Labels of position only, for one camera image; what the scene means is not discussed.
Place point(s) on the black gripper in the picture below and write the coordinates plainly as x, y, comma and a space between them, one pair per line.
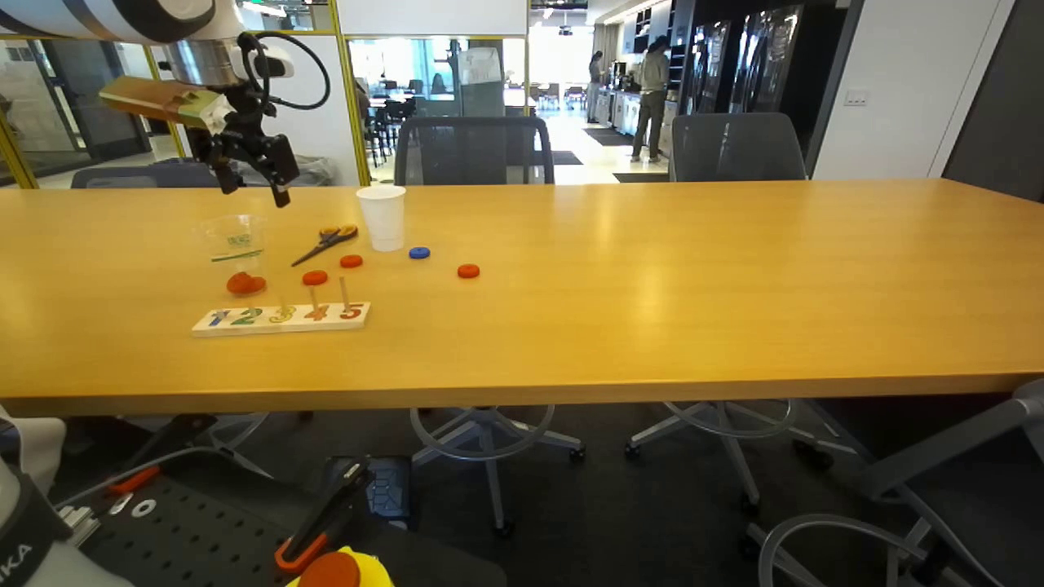
247, 142

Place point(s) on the clear plastic cup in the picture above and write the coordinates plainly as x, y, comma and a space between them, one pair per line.
233, 243

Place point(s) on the orange disc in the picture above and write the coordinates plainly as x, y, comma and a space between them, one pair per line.
255, 285
467, 271
239, 285
352, 262
316, 278

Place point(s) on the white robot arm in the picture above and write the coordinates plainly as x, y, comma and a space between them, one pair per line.
244, 53

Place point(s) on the white paper cup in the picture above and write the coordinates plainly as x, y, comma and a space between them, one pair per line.
383, 216

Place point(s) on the blue disc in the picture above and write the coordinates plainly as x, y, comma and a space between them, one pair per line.
419, 253

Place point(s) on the wooden number peg board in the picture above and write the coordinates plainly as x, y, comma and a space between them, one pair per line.
277, 320

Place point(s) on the grey mesh office chair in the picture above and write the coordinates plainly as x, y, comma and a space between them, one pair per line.
481, 151

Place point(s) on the orange black tool on floor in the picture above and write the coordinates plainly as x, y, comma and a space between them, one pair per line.
323, 525

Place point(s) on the red yellow emergency stop button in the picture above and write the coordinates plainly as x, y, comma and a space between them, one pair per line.
345, 569

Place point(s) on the grey office chair right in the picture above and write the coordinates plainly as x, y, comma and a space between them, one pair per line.
725, 146

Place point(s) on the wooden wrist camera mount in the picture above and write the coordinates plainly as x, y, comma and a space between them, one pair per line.
181, 103

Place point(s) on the grey chair near camera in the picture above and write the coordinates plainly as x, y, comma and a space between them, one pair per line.
966, 465

